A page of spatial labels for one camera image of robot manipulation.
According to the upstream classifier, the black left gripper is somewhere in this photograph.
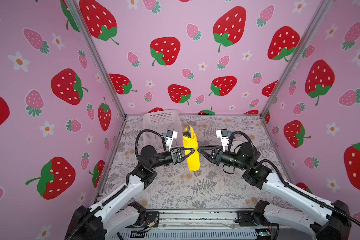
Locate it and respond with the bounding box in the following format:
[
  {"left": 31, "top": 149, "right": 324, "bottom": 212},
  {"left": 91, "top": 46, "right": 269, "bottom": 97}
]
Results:
[{"left": 149, "top": 148, "right": 193, "bottom": 172}]

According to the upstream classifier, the yellow paper napkin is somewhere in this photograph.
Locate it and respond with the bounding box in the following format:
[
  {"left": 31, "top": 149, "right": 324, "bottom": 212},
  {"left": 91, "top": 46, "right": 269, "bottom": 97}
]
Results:
[{"left": 183, "top": 126, "right": 201, "bottom": 172}]

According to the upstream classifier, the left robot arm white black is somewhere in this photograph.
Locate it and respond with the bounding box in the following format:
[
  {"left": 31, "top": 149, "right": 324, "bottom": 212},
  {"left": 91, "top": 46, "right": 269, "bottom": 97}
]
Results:
[{"left": 65, "top": 146, "right": 196, "bottom": 240}]

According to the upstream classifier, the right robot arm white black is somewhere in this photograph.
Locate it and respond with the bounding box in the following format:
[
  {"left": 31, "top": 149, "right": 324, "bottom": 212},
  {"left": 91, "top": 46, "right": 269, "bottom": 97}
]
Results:
[{"left": 198, "top": 142, "right": 352, "bottom": 240}]

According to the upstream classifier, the white perforated plastic basket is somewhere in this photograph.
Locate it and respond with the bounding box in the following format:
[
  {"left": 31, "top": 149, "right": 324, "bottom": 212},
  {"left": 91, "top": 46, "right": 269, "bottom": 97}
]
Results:
[{"left": 142, "top": 110, "right": 183, "bottom": 151}]

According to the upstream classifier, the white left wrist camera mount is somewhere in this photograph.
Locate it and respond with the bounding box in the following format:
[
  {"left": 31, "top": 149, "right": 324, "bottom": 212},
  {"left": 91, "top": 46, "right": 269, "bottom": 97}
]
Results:
[{"left": 163, "top": 130, "right": 177, "bottom": 150}]

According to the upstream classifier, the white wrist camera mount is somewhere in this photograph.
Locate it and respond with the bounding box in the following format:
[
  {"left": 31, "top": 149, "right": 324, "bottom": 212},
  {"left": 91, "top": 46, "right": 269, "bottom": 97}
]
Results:
[
  {"left": 163, "top": 130, "right": 177, "bottom": 150},
  {"left": 216, "top": 129, "right": 232, "bottom": 151}
]

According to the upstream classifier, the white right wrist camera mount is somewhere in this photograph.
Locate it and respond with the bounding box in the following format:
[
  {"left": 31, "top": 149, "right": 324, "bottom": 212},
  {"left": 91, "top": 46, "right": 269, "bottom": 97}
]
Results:
[{"left": 216, "top": 129, "right": 232, "bottom": 151}]

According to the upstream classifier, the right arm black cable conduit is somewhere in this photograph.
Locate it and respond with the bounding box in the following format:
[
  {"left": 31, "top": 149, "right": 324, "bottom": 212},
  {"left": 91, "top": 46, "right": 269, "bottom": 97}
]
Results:
[{"left": 227, "top": 131, "right": 360, "bottom": 238}]

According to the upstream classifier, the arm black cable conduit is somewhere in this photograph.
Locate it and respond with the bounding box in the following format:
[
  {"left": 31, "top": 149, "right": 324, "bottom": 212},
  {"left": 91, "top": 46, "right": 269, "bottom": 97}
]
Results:
[
  {"left": 65, "top": 128, "right": 168, "bottom": 240},
  {"left": 227, "top": 131, "right": 360, "bottom": 238}
]

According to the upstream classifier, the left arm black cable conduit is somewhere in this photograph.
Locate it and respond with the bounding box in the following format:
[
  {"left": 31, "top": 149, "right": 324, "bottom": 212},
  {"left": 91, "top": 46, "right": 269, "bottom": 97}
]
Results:
[{"left": 65, "top": 128, "right": 168, "bottom": 240}]

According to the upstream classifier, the aluminium frame corner post left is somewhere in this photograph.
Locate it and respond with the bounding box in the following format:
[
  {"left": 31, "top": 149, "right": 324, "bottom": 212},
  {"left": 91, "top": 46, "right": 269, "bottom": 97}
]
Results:
[{"left": 66, "top": 1, "right": 126, "bottom": 119}]

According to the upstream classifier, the aluminium frame corner post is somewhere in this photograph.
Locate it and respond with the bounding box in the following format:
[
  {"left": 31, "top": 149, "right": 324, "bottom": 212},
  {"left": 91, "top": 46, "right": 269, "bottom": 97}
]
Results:
[
  {"left": 260, "top": 0, "right": 333, "bottom": 120},
  {"left": 66, "top": 1, "right": 126, "bottom": 119}
]

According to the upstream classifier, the aluminium frame corner post right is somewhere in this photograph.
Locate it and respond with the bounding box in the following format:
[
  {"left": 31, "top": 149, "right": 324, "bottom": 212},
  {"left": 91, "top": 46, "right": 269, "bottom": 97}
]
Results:
[{"left": 260, "top": 0, "right": 333, "bottom": 120}]

